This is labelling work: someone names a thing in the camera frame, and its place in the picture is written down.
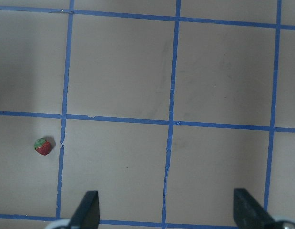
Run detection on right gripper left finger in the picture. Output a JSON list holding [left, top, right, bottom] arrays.
[[46, 190, 101, 229]]

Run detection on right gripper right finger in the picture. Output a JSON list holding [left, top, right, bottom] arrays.
[[233, 188, 295, 229]]

